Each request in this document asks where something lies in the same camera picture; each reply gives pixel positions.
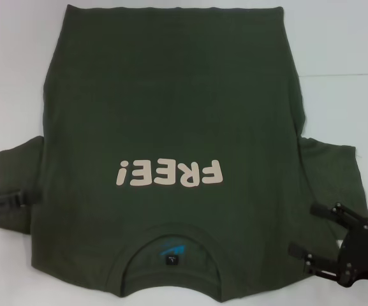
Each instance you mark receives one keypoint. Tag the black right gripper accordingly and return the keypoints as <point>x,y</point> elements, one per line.
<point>365,252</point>

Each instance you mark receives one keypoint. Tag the dark green FREE t-shirt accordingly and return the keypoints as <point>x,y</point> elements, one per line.
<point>171,111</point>

